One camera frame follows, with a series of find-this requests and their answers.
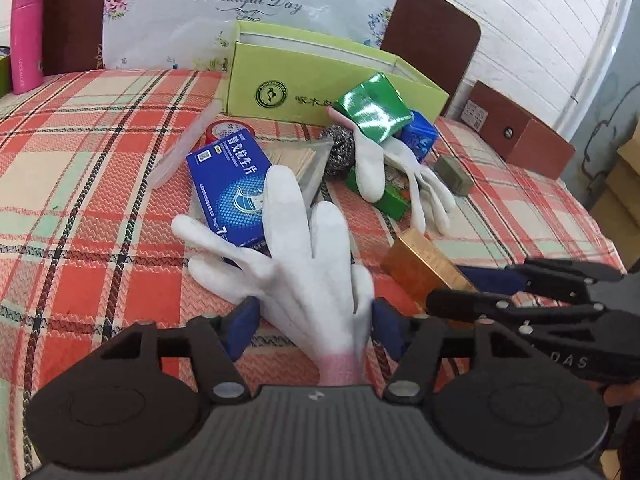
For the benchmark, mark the lime green cardboard box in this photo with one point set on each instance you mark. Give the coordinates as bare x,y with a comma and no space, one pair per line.
280,75

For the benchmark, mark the steel wool scrubber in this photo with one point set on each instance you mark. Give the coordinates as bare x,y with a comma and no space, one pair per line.
339,152

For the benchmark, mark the floral plastic bag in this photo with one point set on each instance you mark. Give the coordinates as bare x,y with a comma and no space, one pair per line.
200,20

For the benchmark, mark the olive green block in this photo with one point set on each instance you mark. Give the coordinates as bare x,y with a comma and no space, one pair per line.
452,174

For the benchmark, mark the brown cardboard box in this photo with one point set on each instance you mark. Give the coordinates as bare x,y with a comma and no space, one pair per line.
525,145

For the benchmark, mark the shiny green box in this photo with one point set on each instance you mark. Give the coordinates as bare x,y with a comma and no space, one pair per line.
375,107

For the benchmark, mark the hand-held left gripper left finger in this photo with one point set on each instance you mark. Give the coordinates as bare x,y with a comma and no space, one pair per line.
241,321

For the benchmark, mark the pink thermos bottle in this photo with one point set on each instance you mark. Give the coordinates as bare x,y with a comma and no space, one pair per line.
27,40

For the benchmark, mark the gold box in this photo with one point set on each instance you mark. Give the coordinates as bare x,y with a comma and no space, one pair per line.
420,265

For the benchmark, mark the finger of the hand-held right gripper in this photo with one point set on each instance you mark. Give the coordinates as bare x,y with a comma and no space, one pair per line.
465,304
490,279

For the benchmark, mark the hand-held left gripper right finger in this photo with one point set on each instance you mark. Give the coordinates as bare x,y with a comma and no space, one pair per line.
387,326

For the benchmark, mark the stacked cardboard cartons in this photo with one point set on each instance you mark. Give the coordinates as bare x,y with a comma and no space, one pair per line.
622,195

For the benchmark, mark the red tape roll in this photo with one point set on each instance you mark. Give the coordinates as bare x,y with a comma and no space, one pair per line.
220,129

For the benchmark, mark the clear bag of toothpicks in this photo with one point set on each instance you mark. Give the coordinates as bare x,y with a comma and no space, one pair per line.
300,160

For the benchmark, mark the white work glove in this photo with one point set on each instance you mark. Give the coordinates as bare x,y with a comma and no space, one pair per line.
370,170
300,280

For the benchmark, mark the plaid tablecloth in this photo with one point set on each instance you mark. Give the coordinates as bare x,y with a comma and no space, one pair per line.
75,210

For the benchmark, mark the small blue box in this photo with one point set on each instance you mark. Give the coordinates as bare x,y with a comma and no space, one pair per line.
420,137

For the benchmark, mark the small green box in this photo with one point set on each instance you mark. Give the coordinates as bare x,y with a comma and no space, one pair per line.
392,202

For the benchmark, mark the green storage box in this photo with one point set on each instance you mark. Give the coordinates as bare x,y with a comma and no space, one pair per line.
4,72

